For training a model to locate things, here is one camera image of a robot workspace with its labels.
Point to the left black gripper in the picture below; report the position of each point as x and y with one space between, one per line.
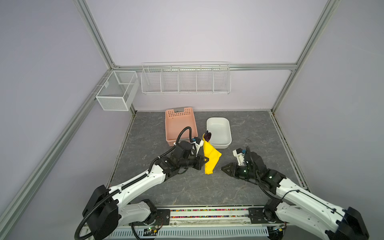
199 162

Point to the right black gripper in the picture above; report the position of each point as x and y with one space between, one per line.
233 169

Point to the yellow paper napkin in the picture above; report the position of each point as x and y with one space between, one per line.
213 154

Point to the purple black spoon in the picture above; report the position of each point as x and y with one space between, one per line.
207 136

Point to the white oval tray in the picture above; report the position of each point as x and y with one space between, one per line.
221 132

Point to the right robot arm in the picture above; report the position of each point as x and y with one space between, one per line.
292 204

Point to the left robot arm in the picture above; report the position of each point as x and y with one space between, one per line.
109 208

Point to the pink plastic basket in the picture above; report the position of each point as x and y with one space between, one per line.
178 119

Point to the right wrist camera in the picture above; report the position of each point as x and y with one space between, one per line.
242 157

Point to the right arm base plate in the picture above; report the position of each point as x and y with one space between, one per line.
262 216

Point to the aluminium front rail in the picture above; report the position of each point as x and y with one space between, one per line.
208 215

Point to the white vented cable duct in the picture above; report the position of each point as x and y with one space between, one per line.
203 233

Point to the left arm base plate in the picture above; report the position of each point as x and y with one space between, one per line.
161 217

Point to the white wire wall shelf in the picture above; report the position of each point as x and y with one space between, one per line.
162 78

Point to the white mesh wall box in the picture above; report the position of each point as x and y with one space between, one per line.
118 91

